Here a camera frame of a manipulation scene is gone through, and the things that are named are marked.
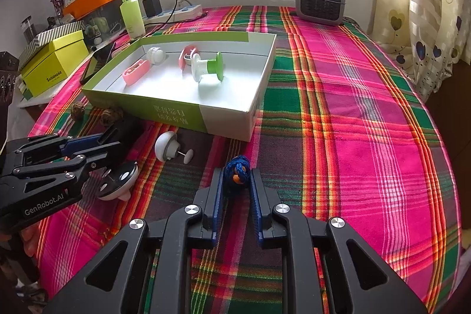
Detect blue braided rope keychain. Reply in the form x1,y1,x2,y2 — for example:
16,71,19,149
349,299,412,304
223,154,251,187

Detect black round disc device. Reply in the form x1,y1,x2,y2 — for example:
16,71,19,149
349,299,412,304
97,161,139,202

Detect pink clip with white roller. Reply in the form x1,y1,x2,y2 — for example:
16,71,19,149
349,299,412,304
178,45,199,70

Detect person's left hand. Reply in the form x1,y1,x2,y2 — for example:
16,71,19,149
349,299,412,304
21,223,41,257

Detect left brown walnut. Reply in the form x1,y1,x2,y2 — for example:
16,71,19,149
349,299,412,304
70,101,85,122

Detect brown walnut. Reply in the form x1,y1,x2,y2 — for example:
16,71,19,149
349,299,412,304
70,101,85,122
100,107,124,127

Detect right brown walnut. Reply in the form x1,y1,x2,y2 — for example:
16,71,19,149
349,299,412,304
100,107,124,127

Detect white mushroom shaped knob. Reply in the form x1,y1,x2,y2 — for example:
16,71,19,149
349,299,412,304
154,131,194,164

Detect yellow shoe box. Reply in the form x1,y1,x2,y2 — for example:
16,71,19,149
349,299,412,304
18,29,89,99

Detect black smartphone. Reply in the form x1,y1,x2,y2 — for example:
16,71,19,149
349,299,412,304
80,42,116,86

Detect plaid pink green tablecloth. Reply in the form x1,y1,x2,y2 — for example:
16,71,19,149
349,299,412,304
36,6,461,313

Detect striped grey white box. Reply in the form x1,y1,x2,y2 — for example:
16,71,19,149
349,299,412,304
19,21,84,70

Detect green white cardboard tray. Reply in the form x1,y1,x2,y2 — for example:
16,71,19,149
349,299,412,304
82,31,276,142

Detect white ribbed small cap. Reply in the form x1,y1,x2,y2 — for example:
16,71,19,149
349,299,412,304
146,47,166,65

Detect green white spool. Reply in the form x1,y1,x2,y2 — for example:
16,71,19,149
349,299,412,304
191,52,224,83

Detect green lotion bottle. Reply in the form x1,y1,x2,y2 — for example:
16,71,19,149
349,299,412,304
120,0,145,40

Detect black charger plug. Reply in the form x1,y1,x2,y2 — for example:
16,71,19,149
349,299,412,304
142,0,162,18

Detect white blue power strip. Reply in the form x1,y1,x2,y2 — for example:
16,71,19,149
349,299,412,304
143,5,204,25

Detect heart patterned curtain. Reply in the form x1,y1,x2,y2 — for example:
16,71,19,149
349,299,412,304
372,0,470,100

